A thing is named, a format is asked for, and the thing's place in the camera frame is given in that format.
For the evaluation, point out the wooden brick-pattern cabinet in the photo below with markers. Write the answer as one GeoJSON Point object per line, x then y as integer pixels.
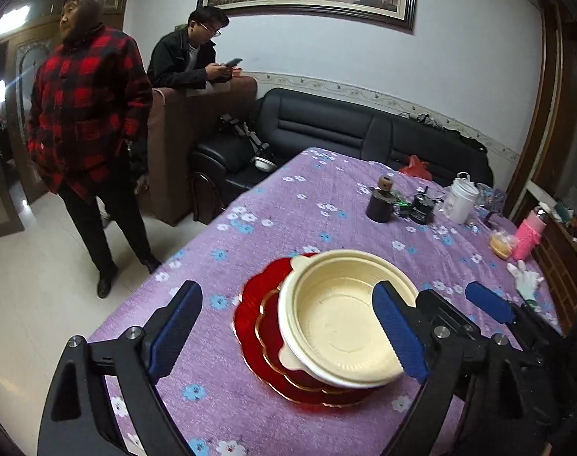
{"type": "Point", "coordinates": [544, 158]}

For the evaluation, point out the green packet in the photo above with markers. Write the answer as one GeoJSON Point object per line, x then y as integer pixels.
{"type": "Point", "coordinates": [402, 209]}

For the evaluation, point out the white plastic jar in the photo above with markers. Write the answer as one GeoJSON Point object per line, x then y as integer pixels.
{"type": "Point", "coordinates": [460, 199]}

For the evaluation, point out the red glass plate gold rim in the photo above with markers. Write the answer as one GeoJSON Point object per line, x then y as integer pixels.
{"type": "Point", "coordinates": [268, 335]}

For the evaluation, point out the smartphone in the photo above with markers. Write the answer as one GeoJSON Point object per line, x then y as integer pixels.
{"type": "Point", "coordinates": [233, 63]}

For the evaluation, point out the bagged yellow food bowl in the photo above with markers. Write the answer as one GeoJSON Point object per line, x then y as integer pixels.
{"type": "Point", "coordinates": [502, 244]}

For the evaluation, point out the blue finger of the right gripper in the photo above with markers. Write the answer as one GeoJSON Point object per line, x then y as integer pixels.
{"type": "Point", "coordinates": [486, 300]}

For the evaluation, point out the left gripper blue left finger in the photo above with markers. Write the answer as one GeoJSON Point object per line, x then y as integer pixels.
{"type": "Point", "coordinates": [78, 417]}

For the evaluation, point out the brown armchair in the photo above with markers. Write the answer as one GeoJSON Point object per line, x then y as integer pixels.
{"type": "Point", "coordinates": [176, 123]}

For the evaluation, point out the red plastic bag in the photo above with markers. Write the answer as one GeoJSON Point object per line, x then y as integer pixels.
{"type": "Point", "coordinates": [417, 168]}

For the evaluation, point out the wooden spool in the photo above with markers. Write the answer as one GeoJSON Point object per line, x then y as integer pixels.
{"type": "Point", "coordinates": [385, 184]}

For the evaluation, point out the white work glove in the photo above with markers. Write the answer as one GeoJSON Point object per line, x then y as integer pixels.
{"type": "Point", "coordinates": [526, 281]}

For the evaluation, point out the person in red plaid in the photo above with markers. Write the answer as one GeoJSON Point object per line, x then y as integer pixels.
{"type": "Point", "coordinates": [91, 99]}

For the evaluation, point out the black mug with lid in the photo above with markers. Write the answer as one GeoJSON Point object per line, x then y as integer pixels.
{"type": "Point", "coordinates": [381, 206]}

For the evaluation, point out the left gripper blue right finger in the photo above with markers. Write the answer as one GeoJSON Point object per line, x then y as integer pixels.
{"type": "Point", "coordinates": [445, 352]}

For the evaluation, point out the man in black jacket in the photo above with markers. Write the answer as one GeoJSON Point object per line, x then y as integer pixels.
{"type": "Point", "coordinates": [185, 59]}

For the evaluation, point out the pink knit-sleeved thermos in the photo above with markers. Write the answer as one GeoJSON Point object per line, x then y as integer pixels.
{"type": "Point", "coordinates": [529, 232]}

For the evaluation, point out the large cream plastic bowl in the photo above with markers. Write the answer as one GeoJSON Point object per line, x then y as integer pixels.
{"type": "Point", "coordinates": [291, 356]}

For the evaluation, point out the black leather sofa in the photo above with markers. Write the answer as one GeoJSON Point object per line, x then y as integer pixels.
{"type": "Point", "coordinates": [284, 123]}

